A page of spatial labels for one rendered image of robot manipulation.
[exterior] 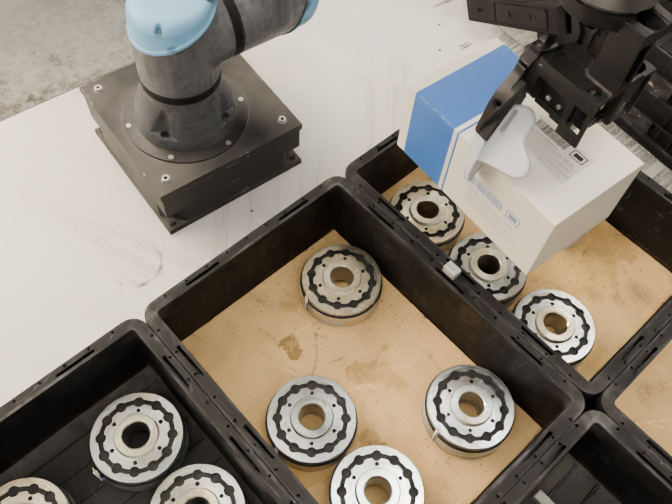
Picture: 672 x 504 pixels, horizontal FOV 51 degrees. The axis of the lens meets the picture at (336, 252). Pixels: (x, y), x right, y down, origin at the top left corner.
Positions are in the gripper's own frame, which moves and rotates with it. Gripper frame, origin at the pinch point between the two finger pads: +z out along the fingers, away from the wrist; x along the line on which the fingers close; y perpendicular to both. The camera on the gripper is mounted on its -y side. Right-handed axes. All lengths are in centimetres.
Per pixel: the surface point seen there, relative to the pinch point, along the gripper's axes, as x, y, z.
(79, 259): -38, -39, 41
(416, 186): 3.0, -12.8, 24.6
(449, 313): -7.0, 4.7, 22.7
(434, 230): 0.3, -6.0, 24.5
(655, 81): 87, -20, 59
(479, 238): 4.4, -1.6, 24.5
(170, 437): -41.3, -2.5, 24.9
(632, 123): 86, -20, 72
